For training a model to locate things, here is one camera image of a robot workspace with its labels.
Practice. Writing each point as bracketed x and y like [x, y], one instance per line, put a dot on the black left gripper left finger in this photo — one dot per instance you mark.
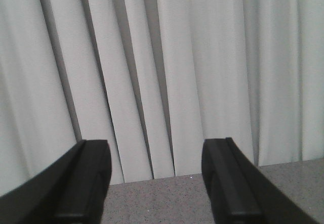
[71, 190]

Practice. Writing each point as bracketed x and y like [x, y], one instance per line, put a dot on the grey pleated curtain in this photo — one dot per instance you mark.
[155, 78]

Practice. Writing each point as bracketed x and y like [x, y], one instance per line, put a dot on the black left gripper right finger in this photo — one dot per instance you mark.
[239, 192]

